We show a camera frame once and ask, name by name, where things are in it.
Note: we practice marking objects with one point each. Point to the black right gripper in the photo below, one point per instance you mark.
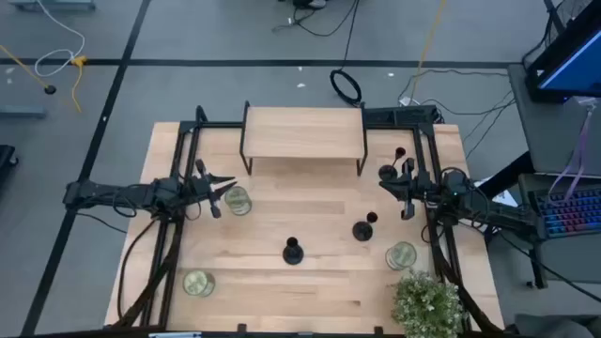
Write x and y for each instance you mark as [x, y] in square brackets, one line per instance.
[411, 185]

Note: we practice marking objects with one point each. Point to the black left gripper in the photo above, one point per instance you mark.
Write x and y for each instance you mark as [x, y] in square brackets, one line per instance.
[204, 185]

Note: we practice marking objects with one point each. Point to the black candle stick holder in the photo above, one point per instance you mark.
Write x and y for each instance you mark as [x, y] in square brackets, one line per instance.
[362, 231]
[388, 171]
[292, 253]

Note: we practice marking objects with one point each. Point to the glass jar candle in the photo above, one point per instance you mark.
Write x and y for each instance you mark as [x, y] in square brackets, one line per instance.
[238, 200]
[198, 283]
[401, 256]

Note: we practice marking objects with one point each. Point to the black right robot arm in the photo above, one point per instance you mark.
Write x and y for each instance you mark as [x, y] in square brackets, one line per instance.
[493, 213]

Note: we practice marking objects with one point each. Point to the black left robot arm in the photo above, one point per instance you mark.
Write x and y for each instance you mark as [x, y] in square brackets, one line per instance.
[108, 192]

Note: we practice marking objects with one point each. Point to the black power strip box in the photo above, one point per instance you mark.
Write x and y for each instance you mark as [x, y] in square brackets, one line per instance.
[404, 114]

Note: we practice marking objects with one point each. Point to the white plug adapter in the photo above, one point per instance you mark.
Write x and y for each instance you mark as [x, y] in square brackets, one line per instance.
[406, 101]

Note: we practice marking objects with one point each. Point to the wooden shelf riser black legs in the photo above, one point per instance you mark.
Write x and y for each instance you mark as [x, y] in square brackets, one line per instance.
[305, 133]

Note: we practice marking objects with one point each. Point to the white paper box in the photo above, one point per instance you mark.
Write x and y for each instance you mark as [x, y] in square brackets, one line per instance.
[504, 198]

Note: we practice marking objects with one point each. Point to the black diagonal desk leg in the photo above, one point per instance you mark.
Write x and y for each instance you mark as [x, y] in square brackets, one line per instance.
[509, 173]

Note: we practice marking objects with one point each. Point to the green potted plant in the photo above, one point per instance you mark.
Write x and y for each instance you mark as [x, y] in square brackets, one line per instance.
[427, 305]

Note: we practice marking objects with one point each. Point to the white label strip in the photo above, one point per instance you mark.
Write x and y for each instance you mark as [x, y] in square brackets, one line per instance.
[174, 335]

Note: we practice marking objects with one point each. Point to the grey desk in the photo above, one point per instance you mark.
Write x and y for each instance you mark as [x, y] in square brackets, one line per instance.
[544, 136]

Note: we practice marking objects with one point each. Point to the black stand leg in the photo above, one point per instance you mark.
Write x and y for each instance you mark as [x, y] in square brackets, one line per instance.
[539, 267]

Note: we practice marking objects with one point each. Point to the backlit rainbow keyboard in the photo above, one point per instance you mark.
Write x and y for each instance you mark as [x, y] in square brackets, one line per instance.
[570, 213]

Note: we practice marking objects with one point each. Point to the grey side table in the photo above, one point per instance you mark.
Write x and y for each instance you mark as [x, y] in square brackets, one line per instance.
[573, 258]

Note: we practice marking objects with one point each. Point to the purple ribbon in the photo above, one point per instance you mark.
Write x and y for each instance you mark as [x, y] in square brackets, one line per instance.
[583, 141]

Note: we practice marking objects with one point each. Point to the yellow pole black disc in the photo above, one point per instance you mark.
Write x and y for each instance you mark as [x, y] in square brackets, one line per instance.
[50, 89]

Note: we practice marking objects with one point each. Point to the person's shoe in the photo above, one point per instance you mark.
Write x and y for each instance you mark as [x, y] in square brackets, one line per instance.
[312, 4]

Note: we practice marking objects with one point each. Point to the short grey floor bar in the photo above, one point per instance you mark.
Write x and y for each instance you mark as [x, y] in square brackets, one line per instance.
[21, 112]

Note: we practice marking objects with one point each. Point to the black monitor blue screen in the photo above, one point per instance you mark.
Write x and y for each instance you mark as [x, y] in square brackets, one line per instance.
[573, 66]

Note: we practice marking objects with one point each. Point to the black object at floor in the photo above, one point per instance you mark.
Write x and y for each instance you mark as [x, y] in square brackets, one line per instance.
[5, 157]

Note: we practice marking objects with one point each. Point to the long grey floor bar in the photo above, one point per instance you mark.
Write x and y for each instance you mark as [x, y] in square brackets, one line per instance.
[56, 4]

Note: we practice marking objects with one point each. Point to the black metal rig frame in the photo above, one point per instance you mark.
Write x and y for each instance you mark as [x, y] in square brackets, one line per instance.
[425, 127]

